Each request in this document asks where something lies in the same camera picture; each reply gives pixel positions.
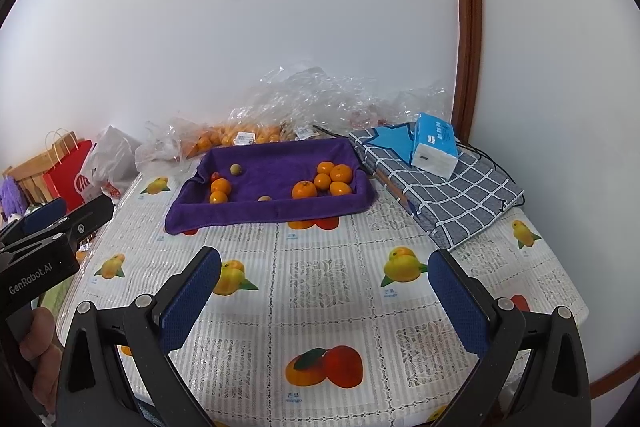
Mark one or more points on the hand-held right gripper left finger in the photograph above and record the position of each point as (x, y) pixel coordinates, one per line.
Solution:
(192, 297)

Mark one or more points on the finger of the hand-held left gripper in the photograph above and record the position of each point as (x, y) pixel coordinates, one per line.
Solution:
(92, 214)
(45, 213)

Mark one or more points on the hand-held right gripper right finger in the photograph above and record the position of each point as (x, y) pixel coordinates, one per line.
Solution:
(457, 302)

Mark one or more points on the medium orange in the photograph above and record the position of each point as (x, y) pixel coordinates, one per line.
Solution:
(218, 197)

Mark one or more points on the purple towel-lined tray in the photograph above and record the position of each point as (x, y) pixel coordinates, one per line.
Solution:
(270, 214)

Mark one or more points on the speckled large orange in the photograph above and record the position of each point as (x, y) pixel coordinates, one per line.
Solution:
(220, 185)

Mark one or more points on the small orange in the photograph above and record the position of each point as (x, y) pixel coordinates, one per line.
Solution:
(325, 168)
(322, 181)

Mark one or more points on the person's left hand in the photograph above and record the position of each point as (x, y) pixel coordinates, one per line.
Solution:
(42, 357)

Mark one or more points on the purple fluffy duster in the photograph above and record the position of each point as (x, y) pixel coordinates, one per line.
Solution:
(11, 199)

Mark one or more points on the brown wooden slatted furniture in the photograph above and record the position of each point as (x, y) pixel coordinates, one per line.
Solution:
(30, 177)

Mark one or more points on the red paper bag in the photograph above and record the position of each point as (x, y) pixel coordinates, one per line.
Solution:
(67, 179)

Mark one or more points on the white plastic bag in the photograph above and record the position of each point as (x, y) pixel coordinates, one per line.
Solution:
(112, 157)

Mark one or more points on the crumpled translucent plastic bag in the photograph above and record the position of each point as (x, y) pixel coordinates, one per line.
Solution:
(160, 147)

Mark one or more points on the grey checked cloth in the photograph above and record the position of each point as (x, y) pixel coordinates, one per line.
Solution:
(465, 202)

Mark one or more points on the blue tissue pack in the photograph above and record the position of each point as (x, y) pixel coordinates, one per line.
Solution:
(432, 147)

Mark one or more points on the pile of bagged oranges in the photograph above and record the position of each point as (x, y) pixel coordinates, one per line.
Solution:
(265, 134)

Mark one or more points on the large clear plastic bag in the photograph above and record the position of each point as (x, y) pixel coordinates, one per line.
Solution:
(310, 102)

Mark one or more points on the brown wooden door frame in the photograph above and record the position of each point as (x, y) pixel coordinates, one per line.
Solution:
(465, 32)

